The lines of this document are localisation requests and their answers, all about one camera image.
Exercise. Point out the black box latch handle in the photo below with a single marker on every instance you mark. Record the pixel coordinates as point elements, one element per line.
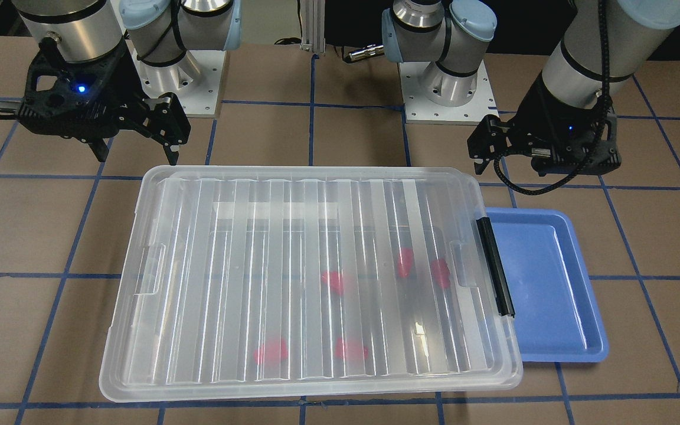
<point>497,274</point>

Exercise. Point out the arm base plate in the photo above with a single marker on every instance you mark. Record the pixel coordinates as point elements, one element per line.
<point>197,80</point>
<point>434,97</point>

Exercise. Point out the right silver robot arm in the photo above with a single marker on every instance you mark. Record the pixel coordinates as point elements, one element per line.
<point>158,33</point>

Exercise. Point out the aluminium frame post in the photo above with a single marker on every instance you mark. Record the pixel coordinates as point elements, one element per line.
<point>312,26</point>

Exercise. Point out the red block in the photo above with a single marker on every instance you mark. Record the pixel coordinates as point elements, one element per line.
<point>350,349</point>
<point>271,352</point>
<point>334,280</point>
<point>405,262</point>
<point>440,273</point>

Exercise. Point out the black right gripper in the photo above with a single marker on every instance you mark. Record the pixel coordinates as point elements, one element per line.
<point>117,93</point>

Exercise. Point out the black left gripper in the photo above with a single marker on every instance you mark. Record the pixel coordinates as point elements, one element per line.
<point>543,121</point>

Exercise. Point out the blue plastic tray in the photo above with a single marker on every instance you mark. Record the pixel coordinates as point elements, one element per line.
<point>556,314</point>

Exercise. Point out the clear plastic box lid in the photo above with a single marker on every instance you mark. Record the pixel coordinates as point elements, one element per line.
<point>224,258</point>

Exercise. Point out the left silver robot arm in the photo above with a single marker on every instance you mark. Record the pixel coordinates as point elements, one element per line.
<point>604,45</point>

